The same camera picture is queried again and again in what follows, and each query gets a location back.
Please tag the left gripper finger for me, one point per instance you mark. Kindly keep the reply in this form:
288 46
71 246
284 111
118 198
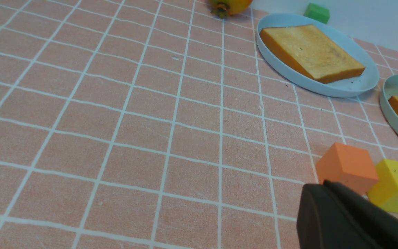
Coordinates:
332 216

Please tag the pink checkered tablecloth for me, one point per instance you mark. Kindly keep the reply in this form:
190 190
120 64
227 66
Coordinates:
152 124

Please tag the green foam cube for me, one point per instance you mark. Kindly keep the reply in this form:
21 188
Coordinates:
317 12

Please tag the teal center plate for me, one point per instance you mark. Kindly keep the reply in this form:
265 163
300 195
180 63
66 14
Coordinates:
390 88

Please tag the yellow foam cube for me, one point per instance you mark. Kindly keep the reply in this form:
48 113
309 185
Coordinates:
384 193

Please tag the orange foam cube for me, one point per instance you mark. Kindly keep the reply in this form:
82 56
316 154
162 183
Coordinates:
348 165

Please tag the light blue bread plate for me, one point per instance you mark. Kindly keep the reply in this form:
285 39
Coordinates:
346 88

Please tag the red yellow pomegranate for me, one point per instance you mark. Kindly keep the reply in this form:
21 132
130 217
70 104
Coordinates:
225 8

